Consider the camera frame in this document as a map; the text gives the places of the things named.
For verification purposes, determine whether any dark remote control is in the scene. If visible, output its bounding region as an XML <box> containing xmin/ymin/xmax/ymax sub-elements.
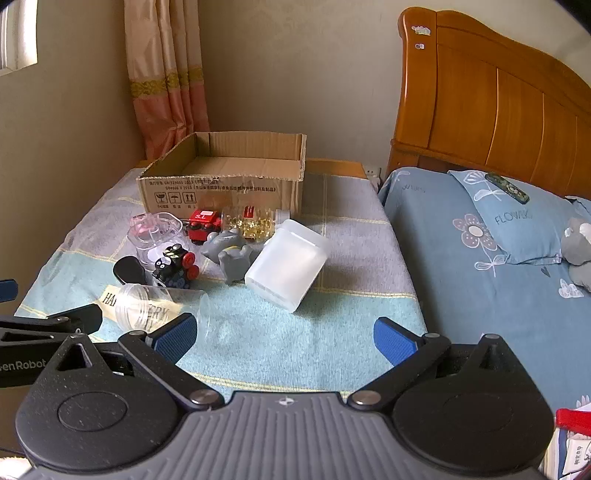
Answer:
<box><xmin>485</xmin><ymin>172</ymin><xmax>531</xmax><ymax>205</ymax></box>

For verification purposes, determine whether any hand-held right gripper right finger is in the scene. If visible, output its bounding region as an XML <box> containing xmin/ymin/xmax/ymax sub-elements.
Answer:
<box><xmin>347</xmin><ymin>316</ymin><xmax>522</xmax><ymax>411</ymax></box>

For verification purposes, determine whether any grey plush toy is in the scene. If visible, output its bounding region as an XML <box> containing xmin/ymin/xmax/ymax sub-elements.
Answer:
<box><xmin>561</xmin><ymin>217</ymin><xmax>591</xmax><ymax>291</ymax></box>

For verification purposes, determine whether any red toy truck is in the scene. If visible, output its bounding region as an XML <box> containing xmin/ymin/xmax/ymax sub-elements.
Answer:
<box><xmin>187</xmin><ymin>209</ymin><xmax>223</xmax><ymax>245</ymax></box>

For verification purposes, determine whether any brown cardboard box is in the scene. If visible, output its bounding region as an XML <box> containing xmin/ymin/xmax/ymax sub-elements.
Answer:
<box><xmin>135</xmin><ymin>131</ymin><xmax>308</xmax><ymax>220</ymax></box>

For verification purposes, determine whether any blue floral bed sheet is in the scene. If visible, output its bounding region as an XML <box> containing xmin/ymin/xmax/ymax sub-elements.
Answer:
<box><xmin>378</xmin><ymin>166</ymin><xmax>591</xmax><ymax>416</ymax></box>

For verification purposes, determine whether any pink curtain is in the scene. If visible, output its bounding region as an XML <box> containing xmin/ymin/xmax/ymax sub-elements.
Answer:
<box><xmin>124</xmin><ymin>0</ymin><xmax>212</xmax><ymax>160</ymax></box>

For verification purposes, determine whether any white translucent plastic box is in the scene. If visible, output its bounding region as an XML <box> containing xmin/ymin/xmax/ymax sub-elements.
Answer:
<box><xmin>244</xmin><ymin>219</ymin><xmax>329</xmax><ymax>315</ymax></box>

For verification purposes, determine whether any grey and teal checked blanket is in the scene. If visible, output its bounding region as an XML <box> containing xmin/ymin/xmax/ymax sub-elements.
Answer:
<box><xmin>14</xmin><ymin>171</ymin><xmax>428</xmax><ymax>402</ymax></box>

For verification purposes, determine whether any black round lid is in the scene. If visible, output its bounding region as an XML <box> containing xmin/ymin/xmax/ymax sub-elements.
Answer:
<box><xmin>113</xmin><ymin>257</ymin><xmax>155</xmax><ymax>286</ymax></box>

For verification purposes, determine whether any blue floral pillow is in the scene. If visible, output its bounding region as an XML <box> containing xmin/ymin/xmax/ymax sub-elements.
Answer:
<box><xmin>448</xmin><ymin>170</ymin><xmax>578</xmax><ymax>265</ymax></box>

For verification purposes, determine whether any clear heart-shaped container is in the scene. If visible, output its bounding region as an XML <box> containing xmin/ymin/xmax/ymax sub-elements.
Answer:
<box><xmin>127</xmin><ymin>213</ymin><xmax>185</xmax><ymax>266</ymax></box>

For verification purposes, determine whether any wooden headboard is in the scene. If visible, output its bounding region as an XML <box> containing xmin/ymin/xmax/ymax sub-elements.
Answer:
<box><xmin>387</xmin><ymin>7</ymin><xmax>591</xmax><ymax>199</ymax></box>

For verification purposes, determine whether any white printed packaging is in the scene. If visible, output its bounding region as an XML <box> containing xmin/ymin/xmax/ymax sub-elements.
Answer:
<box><xmin>545</xmin><ymin>427</ymin><xmax>591</xmax><ymax>480</ymax></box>

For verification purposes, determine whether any grey toy animal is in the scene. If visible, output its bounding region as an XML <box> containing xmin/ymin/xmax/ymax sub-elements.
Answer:
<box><xmin>218</xmin><ymin>246</ymin><xmax>254</xmax><ymax>287</ymax></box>
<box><xmin>202</xmin><ymin>229</ymin><xmax>252</xmax><ymax>264</ymax></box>

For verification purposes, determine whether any red plastic item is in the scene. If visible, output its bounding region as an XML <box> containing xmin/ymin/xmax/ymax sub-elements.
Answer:
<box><xmin>555</xmin><ymin>407</ymin><xmax>591</xmax><ymax>439</ymax></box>

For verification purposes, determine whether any clear plastic jar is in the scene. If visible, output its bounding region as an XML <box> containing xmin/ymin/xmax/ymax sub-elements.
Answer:
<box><xmin>99</xmin><ymin>282</ymin><xmax>211</xmax><ymax>344</ymax></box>

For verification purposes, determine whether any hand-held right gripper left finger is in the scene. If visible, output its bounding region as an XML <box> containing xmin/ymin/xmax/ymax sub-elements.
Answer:
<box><xmin>46</xmin><ymin>313</ymin><xmax>225</xmax><ymax>413</ymax></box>

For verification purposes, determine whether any clear jar of gold beads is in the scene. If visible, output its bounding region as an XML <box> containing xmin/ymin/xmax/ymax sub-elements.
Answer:
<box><xmin>222</xmin><ymin>205</ymin><xmax>291</xmax><ymax>241</ymax></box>

